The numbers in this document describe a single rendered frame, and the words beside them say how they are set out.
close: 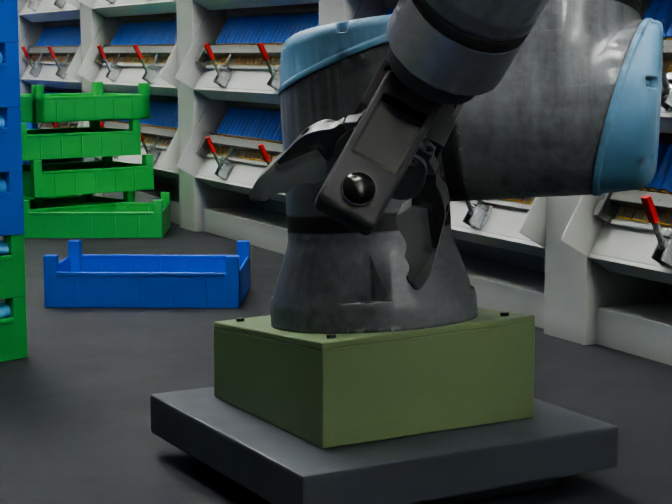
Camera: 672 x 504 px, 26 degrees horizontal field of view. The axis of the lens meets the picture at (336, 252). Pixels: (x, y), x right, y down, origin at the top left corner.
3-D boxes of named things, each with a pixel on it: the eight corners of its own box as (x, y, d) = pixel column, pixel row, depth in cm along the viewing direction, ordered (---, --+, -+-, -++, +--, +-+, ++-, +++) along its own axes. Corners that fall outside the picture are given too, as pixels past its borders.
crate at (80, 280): (250, 287, 243) (249, 239, 242) (239, 308, 223) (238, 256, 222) (71, 286, 243) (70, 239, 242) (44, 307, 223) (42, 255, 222)
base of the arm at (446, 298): (381, 302, 148) (376, 204, 147) (520, 312, 133) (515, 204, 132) (230, 325, 135) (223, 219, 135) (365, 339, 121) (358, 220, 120)
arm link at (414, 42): (511, 73, 97) (384, 4, 97) (480, 124, 100) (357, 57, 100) (539, 7, 104) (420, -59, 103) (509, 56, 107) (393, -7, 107)
